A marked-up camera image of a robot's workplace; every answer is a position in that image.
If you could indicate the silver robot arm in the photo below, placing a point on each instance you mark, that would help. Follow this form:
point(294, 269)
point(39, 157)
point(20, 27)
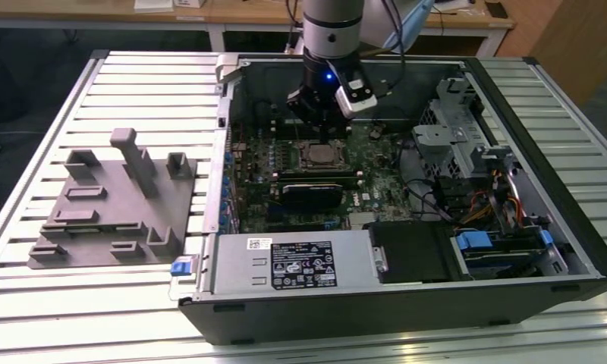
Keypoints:
point(331, 26)

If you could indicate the silver coin battery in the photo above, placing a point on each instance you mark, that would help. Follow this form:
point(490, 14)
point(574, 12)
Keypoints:
point(375, 132)

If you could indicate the silver drive cage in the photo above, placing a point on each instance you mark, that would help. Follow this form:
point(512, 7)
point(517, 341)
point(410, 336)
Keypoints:
point(435, 136)

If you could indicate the black graphics card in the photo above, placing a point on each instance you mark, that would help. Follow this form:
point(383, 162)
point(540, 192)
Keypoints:
point(311, 195)

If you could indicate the green motherboard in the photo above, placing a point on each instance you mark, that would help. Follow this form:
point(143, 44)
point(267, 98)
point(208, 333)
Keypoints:
point(385, 197)

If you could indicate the silver chipset heatsink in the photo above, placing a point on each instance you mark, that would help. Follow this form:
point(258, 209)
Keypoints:
point(363, 220)

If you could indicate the white box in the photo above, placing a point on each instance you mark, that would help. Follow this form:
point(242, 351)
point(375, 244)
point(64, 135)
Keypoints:
point(154, 4)
point(190, 2)

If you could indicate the black drive bay cover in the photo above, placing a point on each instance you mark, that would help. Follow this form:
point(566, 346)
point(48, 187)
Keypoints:
point(415, 250)

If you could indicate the small black object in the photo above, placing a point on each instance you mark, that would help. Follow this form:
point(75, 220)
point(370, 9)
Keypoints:
point(497, 9)

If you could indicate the grey power supply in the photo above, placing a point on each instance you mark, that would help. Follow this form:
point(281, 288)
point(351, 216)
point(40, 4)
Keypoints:
point(243, 261)

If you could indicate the wooden desk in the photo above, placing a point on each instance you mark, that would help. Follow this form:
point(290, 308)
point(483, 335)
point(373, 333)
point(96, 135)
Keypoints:
point(131, 16)

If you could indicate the hard disk in blue carrier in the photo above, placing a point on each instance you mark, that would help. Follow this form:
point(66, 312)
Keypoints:
point(467, 240)

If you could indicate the blue case latch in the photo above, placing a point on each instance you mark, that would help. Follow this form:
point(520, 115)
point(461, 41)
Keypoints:
point(180, 266)

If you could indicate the grey parts rack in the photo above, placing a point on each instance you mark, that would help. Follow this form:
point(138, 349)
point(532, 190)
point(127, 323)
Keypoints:
point(106, 212)

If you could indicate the wooden cabinet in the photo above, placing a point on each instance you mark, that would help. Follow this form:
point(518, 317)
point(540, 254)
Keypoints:
point(577, 45)

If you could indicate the green RAM stick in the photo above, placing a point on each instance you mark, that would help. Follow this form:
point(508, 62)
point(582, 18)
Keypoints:
point(108, 228)

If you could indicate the black silver PC case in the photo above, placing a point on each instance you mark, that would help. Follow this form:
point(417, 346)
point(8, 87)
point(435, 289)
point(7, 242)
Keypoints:
point(334, 314)

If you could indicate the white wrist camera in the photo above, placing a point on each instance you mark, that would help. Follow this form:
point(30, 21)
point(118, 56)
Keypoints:
point(357, 96)

